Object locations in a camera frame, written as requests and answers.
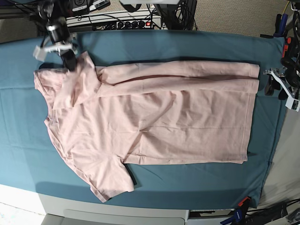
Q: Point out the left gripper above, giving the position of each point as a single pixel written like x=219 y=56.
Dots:
x=286 y=80

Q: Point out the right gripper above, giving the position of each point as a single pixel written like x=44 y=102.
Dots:
x=60 y=40

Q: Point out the pink T-shirt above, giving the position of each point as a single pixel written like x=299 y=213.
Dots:
x=170 y=113

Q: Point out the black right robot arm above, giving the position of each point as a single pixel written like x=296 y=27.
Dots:
x=48 y=10

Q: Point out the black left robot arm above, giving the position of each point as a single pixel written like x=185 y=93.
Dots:
x=293 y=59

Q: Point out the orange black clamp upper right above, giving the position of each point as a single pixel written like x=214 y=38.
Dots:
x=286 y=46

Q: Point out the blue clamp top right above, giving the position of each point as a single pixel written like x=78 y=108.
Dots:
x=280 y=27

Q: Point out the black power strip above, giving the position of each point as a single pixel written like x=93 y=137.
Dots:
x=127 y=25

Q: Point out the teal table cloth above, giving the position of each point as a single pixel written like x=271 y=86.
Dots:
x=29 y=161

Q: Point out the orange blue clamp lower right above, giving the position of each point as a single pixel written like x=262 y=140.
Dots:
x=239 y=213

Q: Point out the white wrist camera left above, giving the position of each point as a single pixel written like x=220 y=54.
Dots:
x=293 y=104

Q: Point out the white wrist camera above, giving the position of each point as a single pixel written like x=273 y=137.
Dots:
x=293 y=104
x=39 y=53

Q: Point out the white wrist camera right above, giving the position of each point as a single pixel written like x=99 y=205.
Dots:
x=39 y=53

